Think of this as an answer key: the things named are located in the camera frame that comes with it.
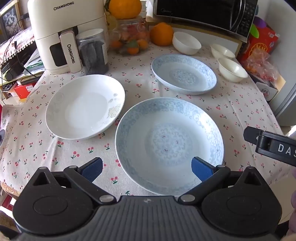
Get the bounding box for cream bowl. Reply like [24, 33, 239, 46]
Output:
[210, 44, 236, 60]
[218, 58, 248, 83]

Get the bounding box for glass jar of small oranges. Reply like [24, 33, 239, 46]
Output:
[109, 17, 150, 56]

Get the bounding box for lace trimmed cloth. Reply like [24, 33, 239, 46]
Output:
[0, 27, 36, 68]

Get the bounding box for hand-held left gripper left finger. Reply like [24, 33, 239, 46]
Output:
[31, 157, 117, 206]

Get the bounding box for purple and green toy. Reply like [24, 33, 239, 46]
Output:
[251, 16, 267, 39]

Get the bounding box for white floral plate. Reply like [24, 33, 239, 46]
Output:
[45, 75, 126, 140]

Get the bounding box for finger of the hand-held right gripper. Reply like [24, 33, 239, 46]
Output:
[243, 126, 261, 145]

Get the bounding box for clear plastic jar dark contents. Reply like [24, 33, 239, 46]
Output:
[75, 28, 110, 74]

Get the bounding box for cherry print tablecloth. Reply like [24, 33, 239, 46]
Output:
[0, 43, 290, 200]

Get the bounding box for white carton box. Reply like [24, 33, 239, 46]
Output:
[250, 70, 286, 102]

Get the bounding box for red cardboard box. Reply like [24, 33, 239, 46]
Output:
[237, 23, 281, 67]

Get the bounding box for small blue patterned plate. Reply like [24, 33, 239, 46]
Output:
[151, 55, 217, 95]

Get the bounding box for black cable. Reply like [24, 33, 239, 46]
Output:
[0, 13, 30, 84]

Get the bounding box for plastic bag of small oranges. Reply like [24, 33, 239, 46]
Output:
[245, 48, 282, 81]

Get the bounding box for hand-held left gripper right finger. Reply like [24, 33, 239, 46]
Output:
[178, 157, 264, 206]

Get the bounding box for stack of paper cups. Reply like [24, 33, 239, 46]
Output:
[139, 0, 149, 18]

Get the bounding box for large orange with leaves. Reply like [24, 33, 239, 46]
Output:
[108, 0, 142, 19]

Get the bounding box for small red box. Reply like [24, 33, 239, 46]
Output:
[13, 84, 32, 100]

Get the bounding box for picture frame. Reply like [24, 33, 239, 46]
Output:
[0, 0, 22, 44]

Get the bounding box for black microwave oven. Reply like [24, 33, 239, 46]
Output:
[153, 0, 258, 42]

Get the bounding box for white bowl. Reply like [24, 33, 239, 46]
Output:
[172, 32, 202, 55]

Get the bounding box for white air fryer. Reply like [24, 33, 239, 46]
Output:
[27, 0, 108, 75]

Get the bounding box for silver refrigerator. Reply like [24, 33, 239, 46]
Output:
[266, 0, 296, 127]

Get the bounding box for large blue patterned plate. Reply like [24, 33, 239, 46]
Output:
[115, 97, 225, 196]

